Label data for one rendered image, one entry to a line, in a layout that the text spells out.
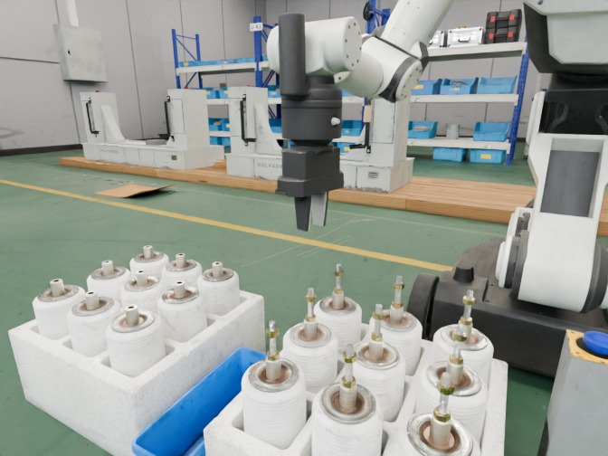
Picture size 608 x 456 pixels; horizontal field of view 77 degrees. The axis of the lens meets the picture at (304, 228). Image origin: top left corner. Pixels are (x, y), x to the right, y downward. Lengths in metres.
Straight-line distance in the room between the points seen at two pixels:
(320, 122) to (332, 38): 0.10
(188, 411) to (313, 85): 0.62
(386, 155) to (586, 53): 1.96
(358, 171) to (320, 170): 2.14
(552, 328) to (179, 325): 0.79
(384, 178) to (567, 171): 1.81
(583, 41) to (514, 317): 0.56
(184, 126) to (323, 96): 3.26
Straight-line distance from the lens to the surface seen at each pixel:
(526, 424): 1.01
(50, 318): 0.95
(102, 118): 4.92
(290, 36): 0.52
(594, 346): 0.66
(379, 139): 2.69
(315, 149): 0.55
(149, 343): 0.77
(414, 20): 0.80
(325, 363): 0.67
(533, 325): 1.01
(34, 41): 7.17
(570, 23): 0.82
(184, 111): 3.75
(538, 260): 0.84
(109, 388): 0.79
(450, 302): 1.01
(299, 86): 0.52
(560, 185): 0.93
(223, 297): 0.91
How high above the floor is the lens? 0.63
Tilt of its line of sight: 17 degrees down
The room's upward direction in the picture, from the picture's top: straight up
